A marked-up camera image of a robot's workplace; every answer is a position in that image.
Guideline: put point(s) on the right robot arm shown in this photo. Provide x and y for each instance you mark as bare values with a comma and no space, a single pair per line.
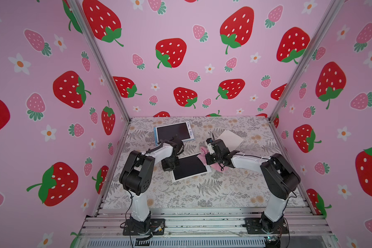
279,175

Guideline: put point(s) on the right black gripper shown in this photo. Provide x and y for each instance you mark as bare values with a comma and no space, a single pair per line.
211,156

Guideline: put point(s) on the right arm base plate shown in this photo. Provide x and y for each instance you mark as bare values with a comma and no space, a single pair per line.
263,226

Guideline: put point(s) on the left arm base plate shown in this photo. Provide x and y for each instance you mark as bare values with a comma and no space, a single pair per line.
148,227

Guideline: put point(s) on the pink fluffy cloth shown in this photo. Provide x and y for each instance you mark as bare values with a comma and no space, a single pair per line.
202,156

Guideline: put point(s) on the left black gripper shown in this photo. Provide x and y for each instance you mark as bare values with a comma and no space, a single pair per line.
166,168

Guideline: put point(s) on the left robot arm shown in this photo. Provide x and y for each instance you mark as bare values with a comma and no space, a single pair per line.
137,174

